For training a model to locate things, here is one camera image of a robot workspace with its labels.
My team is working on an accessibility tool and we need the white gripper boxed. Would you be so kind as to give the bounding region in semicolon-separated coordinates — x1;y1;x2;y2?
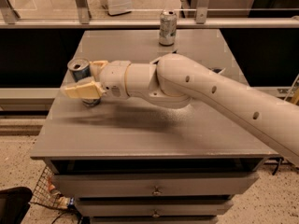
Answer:
62;60;131;99

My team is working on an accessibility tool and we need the blue silver redbull can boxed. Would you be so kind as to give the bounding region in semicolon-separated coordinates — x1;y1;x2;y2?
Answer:
67;58;101;107

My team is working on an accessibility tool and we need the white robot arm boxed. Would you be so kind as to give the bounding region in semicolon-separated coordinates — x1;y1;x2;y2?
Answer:
61;53;299;166

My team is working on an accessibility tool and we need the green white soda can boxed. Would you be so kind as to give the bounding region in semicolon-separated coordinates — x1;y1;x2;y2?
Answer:
159;10;177;46

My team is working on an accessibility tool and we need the grey drawer cabinet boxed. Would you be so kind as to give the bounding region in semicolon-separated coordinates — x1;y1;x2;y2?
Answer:
30;29;286;224

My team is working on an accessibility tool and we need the glass railing barrier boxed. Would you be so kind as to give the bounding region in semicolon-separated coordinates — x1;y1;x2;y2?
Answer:
0;0;299;29

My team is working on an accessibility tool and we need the blue chips bag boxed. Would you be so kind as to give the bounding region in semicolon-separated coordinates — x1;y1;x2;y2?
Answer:
149;57;226;75

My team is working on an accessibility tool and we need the middle grey drawer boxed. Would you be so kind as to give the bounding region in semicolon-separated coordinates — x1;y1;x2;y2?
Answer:
76;199;233;217

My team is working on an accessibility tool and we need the grey drawer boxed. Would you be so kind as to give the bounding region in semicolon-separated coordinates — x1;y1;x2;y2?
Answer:
76;199;233;217
52;172;258;198

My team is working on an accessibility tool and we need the black chair corner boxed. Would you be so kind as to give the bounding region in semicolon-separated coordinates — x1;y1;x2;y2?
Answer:
0;187;33;224

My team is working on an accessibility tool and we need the top grey drawer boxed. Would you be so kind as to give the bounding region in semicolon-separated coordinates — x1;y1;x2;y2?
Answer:
52;172;258;198

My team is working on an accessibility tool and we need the wire mesh basket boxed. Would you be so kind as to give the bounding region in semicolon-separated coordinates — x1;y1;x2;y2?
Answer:
31;167;74;210

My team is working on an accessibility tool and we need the yellow frame stand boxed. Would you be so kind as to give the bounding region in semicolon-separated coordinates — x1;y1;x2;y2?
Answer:
284;74;299;105

